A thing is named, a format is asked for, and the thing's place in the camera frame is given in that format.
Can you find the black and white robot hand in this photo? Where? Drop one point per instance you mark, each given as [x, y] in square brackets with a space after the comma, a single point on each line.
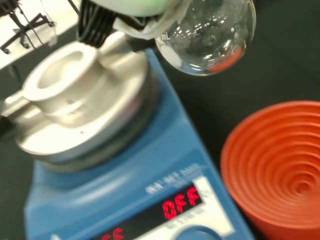
[100, 22]

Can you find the heater with blue base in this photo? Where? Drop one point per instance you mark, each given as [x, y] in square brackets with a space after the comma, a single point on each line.
[105, 175]

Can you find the orange ribbed flask holder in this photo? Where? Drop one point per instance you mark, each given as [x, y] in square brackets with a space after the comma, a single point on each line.
[275, 170]

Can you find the black tripod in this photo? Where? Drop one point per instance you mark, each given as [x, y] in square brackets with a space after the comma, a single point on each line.
[23, 23]

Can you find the black bench cloth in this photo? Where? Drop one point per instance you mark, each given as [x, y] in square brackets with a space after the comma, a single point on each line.
[280, 55]

